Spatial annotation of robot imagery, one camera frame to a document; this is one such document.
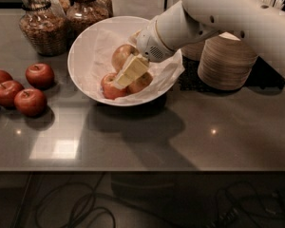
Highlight white bowl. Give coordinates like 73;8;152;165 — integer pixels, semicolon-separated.
66;15;183;107

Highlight stack paper bowls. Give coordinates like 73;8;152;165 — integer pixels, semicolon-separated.
181;41;205;61
198;32;257;91

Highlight red apple front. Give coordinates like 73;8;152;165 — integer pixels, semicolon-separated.
14;88;48;117

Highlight lower right yellow-red apple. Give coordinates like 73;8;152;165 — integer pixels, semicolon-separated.
127;72;153;94

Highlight front stack paper bowls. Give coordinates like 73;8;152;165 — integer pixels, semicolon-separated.
198;32;257;91

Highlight lower left yellow-red apple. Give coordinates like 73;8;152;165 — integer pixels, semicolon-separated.
101;73;127;100

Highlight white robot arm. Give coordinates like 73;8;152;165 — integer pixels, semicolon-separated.
137;0;285;69

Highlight red apple back right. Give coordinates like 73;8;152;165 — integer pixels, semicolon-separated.
26;63;55;89

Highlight white paper liner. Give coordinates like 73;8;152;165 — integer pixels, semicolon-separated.
85;28;184;106

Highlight back stack paper bowls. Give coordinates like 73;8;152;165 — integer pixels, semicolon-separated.
181;41;205;61

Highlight red apple middle left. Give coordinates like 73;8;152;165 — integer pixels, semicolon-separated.
0;80;24;108

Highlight left glass granola jar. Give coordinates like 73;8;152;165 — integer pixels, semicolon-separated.
19;0;67;56

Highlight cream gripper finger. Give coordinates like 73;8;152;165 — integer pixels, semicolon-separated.
113;54;134;89
125;56;149;83

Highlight right glass granola jar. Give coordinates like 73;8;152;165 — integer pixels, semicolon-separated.
66;0;109;37

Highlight black floor cable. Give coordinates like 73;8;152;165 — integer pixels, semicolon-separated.
9;172;181;228

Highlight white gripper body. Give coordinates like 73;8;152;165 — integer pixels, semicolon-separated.
135;17;175;63

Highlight yellow-red apple with sticker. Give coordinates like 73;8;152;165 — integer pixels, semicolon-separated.
111;44;139;72

